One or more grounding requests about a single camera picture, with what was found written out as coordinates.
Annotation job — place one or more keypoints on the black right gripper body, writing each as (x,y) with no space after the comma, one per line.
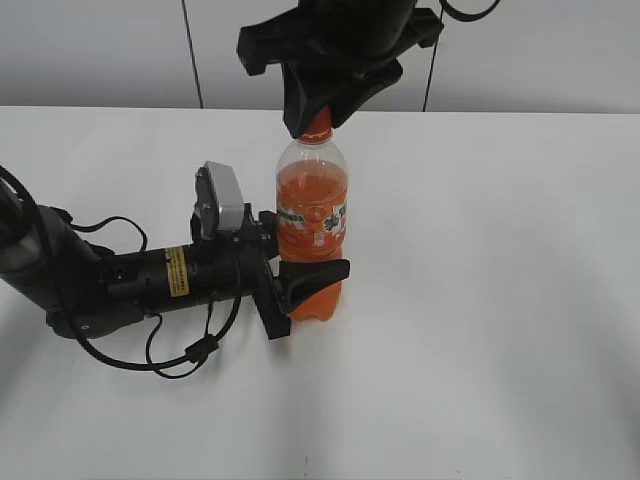
(339,40)

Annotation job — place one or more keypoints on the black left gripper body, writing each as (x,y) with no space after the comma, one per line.
(236,262)

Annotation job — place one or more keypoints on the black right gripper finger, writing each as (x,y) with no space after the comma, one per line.
(306,93)
(357,91)

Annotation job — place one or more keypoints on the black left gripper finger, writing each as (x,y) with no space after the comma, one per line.
(311,288)
(268,223)

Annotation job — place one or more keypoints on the orange bottle cap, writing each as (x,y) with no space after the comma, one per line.
(320,130)

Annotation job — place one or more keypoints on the orange soda bottle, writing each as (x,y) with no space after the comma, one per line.
(311,202)

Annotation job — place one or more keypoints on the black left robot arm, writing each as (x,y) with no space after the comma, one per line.
(105,291)

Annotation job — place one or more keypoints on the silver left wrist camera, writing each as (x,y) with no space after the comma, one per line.
(219,204)

